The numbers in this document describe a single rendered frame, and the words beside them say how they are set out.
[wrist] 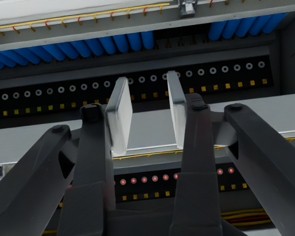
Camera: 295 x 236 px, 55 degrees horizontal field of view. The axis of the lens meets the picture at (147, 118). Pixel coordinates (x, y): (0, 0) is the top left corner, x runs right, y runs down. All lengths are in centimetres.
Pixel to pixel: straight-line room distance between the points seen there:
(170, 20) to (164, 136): 14
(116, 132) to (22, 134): 25
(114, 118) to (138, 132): 20
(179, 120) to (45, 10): 27
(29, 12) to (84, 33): 7
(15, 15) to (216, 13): 25
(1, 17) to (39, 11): 5
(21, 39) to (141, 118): 19
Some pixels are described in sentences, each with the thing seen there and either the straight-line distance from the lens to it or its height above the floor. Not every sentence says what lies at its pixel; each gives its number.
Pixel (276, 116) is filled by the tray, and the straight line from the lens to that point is 38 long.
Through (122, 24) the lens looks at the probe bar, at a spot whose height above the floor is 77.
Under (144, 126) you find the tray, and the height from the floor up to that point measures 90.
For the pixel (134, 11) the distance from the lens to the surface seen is 38.
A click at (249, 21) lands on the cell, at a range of 43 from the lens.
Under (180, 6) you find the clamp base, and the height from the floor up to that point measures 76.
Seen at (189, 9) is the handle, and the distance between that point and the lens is 34.
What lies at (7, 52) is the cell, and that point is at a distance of 46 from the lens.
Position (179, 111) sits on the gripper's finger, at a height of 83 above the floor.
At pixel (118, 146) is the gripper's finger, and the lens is 17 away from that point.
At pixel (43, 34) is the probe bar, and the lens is 40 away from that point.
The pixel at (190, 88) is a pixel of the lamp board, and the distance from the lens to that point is 49.
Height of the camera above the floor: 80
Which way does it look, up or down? 14 degrees up
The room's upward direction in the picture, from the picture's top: 172 degrees clockwise
